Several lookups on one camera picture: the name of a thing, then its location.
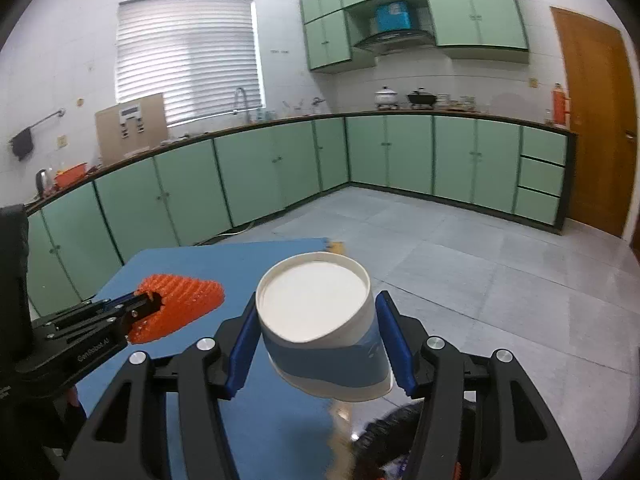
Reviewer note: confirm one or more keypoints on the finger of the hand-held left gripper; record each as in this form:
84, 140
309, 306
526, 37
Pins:
117, 304
127, 322

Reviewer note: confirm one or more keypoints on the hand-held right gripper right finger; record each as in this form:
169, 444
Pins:
397, 350

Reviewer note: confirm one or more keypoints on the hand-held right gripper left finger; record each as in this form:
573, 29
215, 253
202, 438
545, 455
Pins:
245, 345

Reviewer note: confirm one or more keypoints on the orange foam net tube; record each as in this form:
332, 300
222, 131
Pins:
190, 300

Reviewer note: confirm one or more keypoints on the white blue paper cup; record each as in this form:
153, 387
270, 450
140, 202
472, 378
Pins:
315, 300

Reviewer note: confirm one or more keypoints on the black garbage bag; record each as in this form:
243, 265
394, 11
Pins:
390, 435

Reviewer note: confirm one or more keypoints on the blue scalloped tablecloth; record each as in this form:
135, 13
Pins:
165, 260

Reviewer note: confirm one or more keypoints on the orange plastic basket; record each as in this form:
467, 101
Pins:
71, 176

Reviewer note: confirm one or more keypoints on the black steel kettle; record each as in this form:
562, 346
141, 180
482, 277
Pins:
43, 180

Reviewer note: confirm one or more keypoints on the brown cardboard box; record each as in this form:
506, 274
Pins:
107, 135

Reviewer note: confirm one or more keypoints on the green base cabinets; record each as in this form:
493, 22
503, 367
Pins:
250, 175

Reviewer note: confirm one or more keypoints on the dark hanging cloth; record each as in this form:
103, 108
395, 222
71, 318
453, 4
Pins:
22, 145

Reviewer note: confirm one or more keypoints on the metal towel bar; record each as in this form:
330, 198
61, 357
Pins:
45, 121

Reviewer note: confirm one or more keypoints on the steel kitchen faucet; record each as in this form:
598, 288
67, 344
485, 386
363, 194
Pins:
241, 92

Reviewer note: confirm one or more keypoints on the small steel kettle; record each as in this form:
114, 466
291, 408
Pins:
318, 106

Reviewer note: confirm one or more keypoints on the black wok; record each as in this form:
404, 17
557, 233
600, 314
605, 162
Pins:
421, 99

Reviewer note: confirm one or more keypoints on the white cooking pot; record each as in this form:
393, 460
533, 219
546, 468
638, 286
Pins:
387, 97

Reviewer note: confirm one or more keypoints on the white window blind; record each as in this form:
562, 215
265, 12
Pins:
190, 60

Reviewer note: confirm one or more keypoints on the row of glass jars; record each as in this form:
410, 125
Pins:
465, 102

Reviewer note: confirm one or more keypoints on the orange thermos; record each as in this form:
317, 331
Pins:
558, 105

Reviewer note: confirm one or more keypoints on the wooden door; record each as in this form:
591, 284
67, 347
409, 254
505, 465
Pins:
595, 120

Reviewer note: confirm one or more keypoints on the range hood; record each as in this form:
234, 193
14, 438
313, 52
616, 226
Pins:
395, 42

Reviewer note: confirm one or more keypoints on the blue box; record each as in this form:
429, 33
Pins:
393, 17

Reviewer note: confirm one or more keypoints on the green wall cabinets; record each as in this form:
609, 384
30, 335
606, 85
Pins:
475, 10

